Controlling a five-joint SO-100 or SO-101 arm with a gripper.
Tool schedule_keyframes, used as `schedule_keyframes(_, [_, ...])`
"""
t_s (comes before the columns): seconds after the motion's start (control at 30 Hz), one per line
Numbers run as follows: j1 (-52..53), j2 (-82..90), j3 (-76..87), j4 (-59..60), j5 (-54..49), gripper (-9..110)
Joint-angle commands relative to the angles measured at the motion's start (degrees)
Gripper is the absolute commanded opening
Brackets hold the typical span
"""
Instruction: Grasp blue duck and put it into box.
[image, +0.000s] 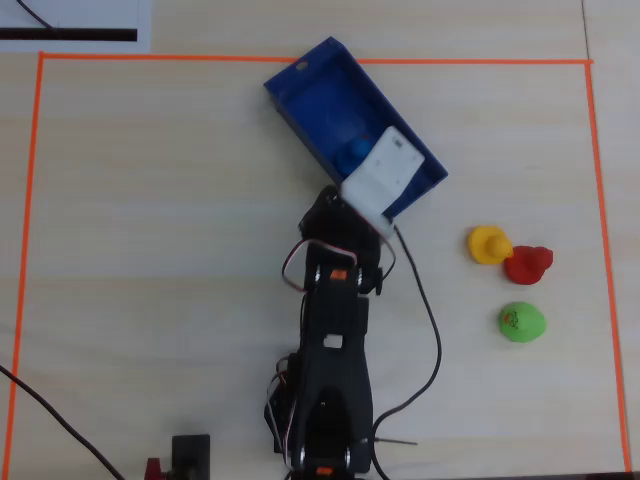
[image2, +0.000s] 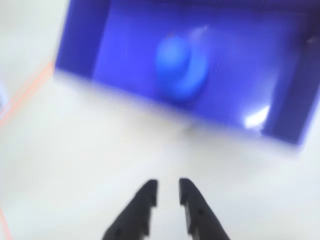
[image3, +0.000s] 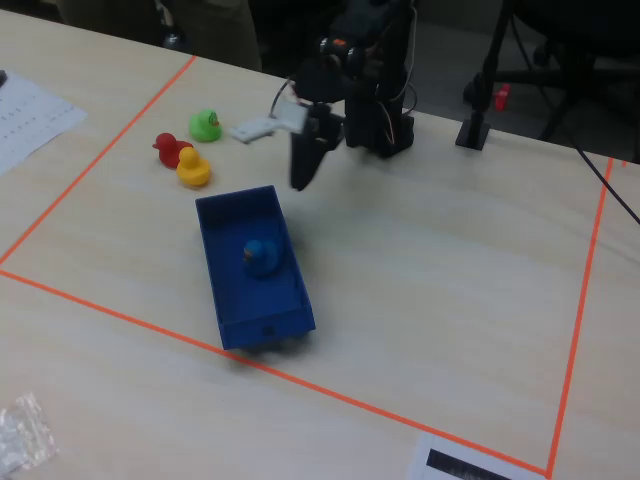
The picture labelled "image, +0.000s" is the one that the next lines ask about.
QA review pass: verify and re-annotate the red rubber duck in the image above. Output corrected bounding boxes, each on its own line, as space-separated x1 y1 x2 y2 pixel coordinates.
503 244 555 287

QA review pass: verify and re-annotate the blue plastic box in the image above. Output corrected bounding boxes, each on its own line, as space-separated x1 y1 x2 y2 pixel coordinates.
262 35 449 222

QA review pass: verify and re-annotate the yellow rubber duck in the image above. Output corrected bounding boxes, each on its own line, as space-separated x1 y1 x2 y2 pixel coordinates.
466 225 514 266

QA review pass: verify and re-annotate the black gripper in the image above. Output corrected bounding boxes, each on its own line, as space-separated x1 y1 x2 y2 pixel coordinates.
298 184 387 251

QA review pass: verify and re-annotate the white paper with black bar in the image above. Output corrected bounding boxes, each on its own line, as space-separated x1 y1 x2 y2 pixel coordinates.
0 0 152 53

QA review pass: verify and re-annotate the blue rubber duck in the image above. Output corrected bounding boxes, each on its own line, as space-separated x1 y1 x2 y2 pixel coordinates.
334 137 374 177

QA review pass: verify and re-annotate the green rubber duck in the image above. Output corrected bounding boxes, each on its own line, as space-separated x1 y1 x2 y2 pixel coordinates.
497 301 548 344

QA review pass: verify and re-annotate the small black red device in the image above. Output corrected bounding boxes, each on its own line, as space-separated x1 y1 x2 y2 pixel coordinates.
171 434 212 480

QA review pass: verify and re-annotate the black camera cable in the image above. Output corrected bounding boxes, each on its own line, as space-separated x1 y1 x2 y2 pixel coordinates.
371 224 444 480

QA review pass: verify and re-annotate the thin black cable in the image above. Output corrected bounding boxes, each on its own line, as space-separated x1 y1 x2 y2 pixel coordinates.
16 0 60 33
0 363 127 480

